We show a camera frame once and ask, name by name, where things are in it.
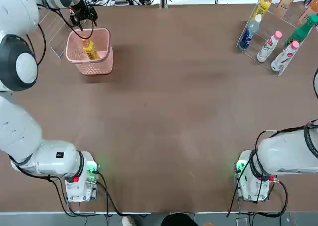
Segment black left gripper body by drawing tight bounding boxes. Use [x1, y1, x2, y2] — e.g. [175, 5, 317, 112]
[69, 0, 98, 22]

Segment yellow drink bottle orange cap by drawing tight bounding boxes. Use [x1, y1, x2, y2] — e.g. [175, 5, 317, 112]
[82, 39, 101, 60]
[252, 0, 279, 22]

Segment pink plastic basket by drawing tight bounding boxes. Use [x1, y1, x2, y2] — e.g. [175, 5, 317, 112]
[65, 27, 114, 75]

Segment clear acrylic drinks tray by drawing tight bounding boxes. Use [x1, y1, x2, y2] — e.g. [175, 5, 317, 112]
[235, 0, 318, 77]

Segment clear acrylic stepped shelf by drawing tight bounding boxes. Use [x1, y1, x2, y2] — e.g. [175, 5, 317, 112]
[37, 7, 75, 59]

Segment blue label bottle white cap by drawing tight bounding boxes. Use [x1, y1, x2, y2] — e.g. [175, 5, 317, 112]
[239, 14, 263, 51]

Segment white bottle pink cap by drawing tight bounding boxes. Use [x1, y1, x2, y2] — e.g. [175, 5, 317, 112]
[256, 31, 283, 63]
[270, 40, 300, 72]

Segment green bottle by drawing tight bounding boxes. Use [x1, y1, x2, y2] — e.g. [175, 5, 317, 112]
[284, 14, 318, 48]

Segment person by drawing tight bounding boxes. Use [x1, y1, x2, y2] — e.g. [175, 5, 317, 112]
[121, 212, 199, 226]

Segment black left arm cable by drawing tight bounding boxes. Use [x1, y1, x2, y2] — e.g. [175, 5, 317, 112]
[24, 2, 99, 65]

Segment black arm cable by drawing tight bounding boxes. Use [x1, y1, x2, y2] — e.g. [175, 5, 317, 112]
[24, 2, 99, 65]
[249, 120, 318, 180]

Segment black left base cable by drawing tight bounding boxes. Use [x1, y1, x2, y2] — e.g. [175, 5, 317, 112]
[95, 171, 152, 217]

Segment black base cable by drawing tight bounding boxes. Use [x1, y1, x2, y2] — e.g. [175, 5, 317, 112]
[95, 171, 152, 217]
[225, 180, 289, 218]

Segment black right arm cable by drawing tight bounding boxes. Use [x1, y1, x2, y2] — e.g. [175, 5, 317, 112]
[249, 120, 318, 180]

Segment black right base cable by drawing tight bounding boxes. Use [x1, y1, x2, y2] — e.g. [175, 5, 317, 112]
[225, 180, 289, 218]

